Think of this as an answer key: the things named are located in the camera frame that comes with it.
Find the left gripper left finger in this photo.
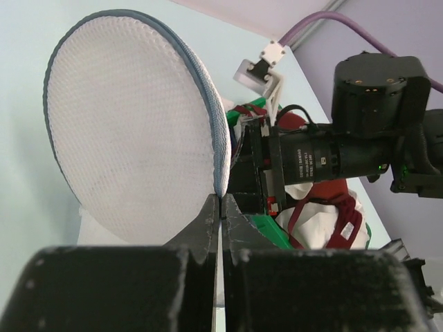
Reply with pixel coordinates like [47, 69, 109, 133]
[1, 194, 220, 331]

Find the white bra in basket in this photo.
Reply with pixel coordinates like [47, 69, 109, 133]
[276, 179, 368, 250]

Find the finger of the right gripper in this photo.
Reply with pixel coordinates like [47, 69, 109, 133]
[231, 192, 263, 215]

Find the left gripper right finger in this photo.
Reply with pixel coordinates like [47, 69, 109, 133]
[221, 195, 431, 331]

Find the dark red bra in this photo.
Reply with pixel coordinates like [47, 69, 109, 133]
[233, 103, 307, 130]
[287, 178, 368, 250]

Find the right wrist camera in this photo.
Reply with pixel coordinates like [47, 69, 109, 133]
[233, 40, 286, 125]

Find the white mesh laundry bag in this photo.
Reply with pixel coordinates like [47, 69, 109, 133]
[44, 9, 231, 245]

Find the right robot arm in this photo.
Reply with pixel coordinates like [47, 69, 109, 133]
[228, 53, 442, 216]

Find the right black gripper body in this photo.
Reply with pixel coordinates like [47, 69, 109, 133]
[228, 116, 391, 216]

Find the green plastic basket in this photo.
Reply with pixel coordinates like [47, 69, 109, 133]
[226, 104, 372, 250]

